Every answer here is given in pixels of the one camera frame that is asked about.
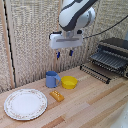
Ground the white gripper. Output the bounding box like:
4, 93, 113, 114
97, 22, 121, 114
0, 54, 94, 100
48, 30, 85, 60

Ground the yellow bowl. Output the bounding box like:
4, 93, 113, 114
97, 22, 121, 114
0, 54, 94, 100
60, 75, 79, 90

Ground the white plate with patterned rim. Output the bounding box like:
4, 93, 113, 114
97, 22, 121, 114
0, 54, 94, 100
3, 88, 49, 121

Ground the blue mug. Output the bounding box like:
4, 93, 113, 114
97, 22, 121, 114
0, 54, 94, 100
45, 70, 62, 89

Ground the beige woven folding screen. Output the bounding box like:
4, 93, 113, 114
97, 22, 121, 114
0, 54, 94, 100
0, 0, 128, 94

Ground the small yellow-orange block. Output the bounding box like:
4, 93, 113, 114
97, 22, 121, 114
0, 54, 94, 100
49, 89, 66, 103

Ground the black wire dish rack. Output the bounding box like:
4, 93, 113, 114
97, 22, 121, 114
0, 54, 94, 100
88, 36, 128, 80

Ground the black cable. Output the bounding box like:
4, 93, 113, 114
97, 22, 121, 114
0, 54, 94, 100
82, 15, 128, 40

